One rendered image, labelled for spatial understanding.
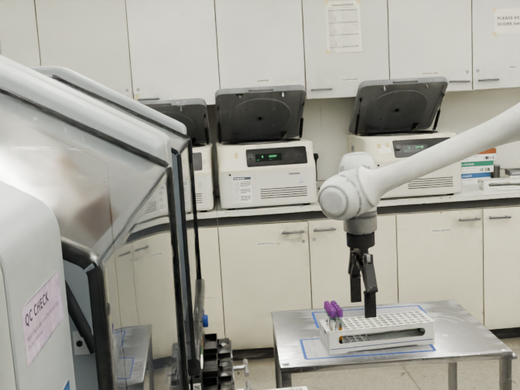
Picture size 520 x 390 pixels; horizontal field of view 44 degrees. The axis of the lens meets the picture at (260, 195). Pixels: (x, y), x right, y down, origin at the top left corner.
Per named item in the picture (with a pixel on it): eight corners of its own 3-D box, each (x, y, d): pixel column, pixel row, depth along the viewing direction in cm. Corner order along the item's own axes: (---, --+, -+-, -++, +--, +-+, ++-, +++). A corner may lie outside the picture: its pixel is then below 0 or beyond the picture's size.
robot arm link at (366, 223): (371, 206, 175) (371, 228, 176) (338, 209, 174) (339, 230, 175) (381, 212, 166) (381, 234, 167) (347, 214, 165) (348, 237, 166)
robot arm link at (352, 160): (345, 206, 177) (331, 215, 165) (343, 150, 175) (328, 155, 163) (384, 206, 172) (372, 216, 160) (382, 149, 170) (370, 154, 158)
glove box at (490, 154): (460, 162, 408) (460, 146, 407) (453, 160, 421) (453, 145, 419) (497, 159, 409) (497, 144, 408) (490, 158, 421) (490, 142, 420)
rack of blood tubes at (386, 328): (327, 354, 168) (326, 332, 168) (319, 341, 178) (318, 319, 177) (436, 343, 172) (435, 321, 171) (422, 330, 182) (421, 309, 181)
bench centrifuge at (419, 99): (368, 201, 366) (364, 79, 357) (347, 188, 428) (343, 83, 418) (463, 195, 369) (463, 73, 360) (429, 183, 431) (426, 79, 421)
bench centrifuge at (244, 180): (220, 211, 360) (213, 87, 351) (219, 196, 422) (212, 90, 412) (319, 205, 364) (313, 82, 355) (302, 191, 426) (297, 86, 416)
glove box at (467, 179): (456, 186, 409) (456, 174, 408) (447, 183, 421) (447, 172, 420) (490, 183, 412) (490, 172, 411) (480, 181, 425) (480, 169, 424)
